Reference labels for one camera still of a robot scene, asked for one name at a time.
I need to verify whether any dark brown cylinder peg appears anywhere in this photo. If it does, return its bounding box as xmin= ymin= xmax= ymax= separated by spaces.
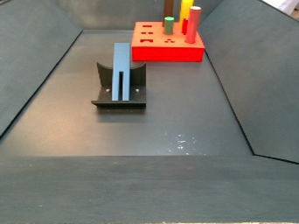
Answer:
xmin=163 ymin=0 xmax=174 ymax=18

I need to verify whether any red foam peg board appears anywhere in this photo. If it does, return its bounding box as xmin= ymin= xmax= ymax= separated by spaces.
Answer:
xmin=131 ymin=22 xmax=206 ymax=62

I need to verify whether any pink octagonal peg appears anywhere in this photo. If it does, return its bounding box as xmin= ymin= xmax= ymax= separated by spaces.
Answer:
xmin=184 ymin=6 xmax=202 ymax=44

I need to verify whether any red star peg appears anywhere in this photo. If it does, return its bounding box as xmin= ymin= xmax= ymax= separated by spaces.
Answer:
xmin=182 ymin=18 xmax=188 ymax=35

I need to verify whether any blue double-square block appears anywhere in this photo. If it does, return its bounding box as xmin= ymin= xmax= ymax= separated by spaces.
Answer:
xmin=112 ymin=43 xmax=131 ymax=101

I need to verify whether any green cylinder peg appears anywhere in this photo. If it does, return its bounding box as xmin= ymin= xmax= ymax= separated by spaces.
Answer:
xmin=163 ymin=17 xmax=174 ymax=35

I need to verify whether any black curved holder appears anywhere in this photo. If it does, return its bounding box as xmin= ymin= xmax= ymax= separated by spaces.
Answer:
xmin=91 ymin=63 xmax=146 ymax=109

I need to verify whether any yellow slotted peg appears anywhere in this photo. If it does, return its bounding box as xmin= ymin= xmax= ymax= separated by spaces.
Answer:
xmin=180 ymin=0 xmax=194 ymax=21

